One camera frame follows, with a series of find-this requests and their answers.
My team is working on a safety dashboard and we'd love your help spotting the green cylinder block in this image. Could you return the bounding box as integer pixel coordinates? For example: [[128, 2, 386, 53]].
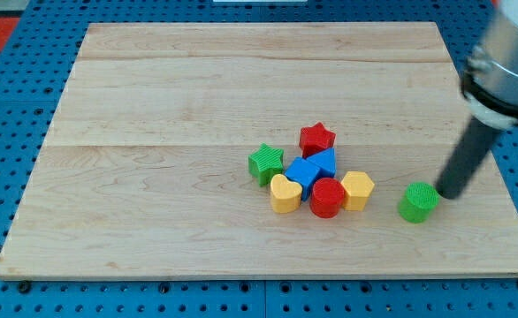
[[398, 182, 440, 223]]

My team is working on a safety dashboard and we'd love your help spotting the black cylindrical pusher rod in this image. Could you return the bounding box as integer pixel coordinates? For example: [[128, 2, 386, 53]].
[[435, 117, 502, 200]]

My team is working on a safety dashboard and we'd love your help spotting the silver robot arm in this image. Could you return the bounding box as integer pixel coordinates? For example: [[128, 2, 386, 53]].
[[461, 0, 518, 130]]

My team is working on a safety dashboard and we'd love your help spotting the green star block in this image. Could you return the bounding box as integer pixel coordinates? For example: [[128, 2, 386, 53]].
[[248, 143, 284, 186]]

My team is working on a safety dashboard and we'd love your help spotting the yellow heart block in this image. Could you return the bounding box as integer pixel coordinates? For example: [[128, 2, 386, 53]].
[[270, 174, 302, 214]]

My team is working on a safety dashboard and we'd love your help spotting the blue cube block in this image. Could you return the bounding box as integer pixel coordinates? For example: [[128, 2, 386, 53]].
[[284, 157, 321, 201]]

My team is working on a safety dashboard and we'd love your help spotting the red star block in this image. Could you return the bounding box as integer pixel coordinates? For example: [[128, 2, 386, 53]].
[[299, 122, 336, 158]]

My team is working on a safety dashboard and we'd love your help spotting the blue triangle block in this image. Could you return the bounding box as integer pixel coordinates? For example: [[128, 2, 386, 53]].
[[306, 148, 337, 178]]

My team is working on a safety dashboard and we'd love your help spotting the wooden board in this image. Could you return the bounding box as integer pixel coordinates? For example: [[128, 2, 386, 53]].
[[0, 22, 518, 281]]

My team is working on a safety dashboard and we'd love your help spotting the red cylinder block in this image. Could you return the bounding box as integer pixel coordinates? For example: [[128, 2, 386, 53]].
[[309, 178, 345, 218]]

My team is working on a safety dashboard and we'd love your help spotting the yellow hexagon block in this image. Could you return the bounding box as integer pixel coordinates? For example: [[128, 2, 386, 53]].
[[341, 171, 375, 211]]

